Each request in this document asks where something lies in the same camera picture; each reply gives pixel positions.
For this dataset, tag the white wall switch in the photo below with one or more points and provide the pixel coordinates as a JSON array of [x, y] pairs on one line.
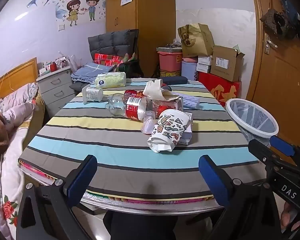
[[60, 27]]

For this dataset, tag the small clear plastic cup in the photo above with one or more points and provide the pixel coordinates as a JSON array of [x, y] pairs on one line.
[[148, 125]]

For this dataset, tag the white plastic jar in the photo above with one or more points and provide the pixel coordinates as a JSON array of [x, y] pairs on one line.
[[93, 94]]

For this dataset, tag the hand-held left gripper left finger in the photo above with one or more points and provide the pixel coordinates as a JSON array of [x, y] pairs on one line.
[[81, 177]]

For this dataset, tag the red gift box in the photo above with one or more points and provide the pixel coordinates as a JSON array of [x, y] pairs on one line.
[[220, 90]]

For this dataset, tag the beige bag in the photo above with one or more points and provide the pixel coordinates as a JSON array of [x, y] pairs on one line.
[[152, 88]]

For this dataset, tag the folded pink cloth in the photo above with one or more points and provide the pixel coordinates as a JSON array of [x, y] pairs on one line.
[[190, 59]]

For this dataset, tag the wooden wardrobe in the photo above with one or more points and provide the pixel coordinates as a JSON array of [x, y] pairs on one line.
[[155, 17]]

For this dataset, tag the small white box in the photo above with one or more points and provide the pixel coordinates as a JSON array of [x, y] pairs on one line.
[[203, 68], [205, 60]]

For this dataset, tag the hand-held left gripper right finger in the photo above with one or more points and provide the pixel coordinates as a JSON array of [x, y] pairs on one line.
[[212, 177]]

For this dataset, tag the dark blue case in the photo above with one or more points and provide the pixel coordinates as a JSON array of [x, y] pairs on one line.
[[173, 80]]

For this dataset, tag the black bag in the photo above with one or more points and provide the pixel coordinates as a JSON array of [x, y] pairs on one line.
[[130, 70]]

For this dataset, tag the yellow patterned box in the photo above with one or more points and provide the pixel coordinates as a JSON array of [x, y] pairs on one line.
[[170, 73]]

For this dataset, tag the person's right hand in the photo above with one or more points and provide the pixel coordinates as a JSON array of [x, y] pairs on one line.
[[288, 217]]

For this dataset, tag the wooden headboard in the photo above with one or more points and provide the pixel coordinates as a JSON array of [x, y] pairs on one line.
[[15, 77]]

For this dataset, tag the grey padded chair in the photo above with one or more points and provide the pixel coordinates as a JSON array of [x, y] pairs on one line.
[[110, 42]]

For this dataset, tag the person's dark trousers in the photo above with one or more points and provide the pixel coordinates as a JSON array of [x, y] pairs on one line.
[[140, 227]]

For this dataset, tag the tan paper gift bag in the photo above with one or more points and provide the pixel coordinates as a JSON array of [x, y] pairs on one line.
[[197, 42]]

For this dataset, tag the white plastic bin with liner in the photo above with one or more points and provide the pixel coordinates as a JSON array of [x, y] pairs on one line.
[[252, 116]]

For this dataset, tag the cartoon wall sticker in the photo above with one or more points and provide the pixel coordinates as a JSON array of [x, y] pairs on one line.
[[73, 10]]

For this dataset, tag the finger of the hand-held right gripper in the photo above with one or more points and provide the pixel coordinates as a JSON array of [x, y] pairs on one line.
[[281, 145], [258, 150]]

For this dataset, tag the striped tablecloth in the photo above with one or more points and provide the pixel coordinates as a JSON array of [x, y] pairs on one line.
[[102, 142]]

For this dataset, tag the wooden door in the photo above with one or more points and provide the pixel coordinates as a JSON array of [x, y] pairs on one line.
[[277, 80]]

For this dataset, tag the folded blue cloth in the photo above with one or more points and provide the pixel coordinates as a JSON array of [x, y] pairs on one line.
[[87, 72]]

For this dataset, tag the clear bottle with red label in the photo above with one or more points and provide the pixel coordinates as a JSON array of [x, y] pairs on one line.
[[133, 107]]

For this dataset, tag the patterned paper cup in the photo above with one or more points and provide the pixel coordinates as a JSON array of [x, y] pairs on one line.
[[167, 130]]

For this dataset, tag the blue patterned hanging bag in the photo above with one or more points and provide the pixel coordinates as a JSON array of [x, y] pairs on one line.
[[288, 7]]

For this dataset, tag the purple knit cloth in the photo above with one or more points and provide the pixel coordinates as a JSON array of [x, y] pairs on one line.
[[188, 101]]

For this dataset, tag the red cup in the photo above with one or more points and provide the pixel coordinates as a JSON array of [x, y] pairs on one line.
[[53, 67]]

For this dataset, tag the light blue round box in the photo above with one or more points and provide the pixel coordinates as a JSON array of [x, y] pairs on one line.
[[188, 70]]

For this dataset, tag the red plaid cloth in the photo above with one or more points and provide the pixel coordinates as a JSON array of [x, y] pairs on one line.
[[105, 58]]

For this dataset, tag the red white drink carton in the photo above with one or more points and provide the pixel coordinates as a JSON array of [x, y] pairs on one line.
[[173, 103]]

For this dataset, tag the white plastic bag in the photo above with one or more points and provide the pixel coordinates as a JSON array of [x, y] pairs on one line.
[[72, 62]]

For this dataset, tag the brown handbag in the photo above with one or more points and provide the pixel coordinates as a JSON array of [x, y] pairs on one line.
[[272, 21]]

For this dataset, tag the open cardboard box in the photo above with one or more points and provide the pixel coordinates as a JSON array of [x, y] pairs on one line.
[[223, 65]]

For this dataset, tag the yellow green tissue pack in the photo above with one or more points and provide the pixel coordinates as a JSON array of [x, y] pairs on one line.
[[110, 80]]

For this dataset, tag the grey nightstand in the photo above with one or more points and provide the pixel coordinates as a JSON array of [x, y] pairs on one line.
[[55, 90]]

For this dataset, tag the white blue carton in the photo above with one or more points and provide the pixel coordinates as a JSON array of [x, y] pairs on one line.
[[187, 136]]

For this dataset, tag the pink storage box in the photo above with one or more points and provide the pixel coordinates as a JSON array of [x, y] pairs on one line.
[[168, 61]]

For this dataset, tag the tray of small items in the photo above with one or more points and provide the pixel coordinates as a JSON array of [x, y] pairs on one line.
[[168, 48]]

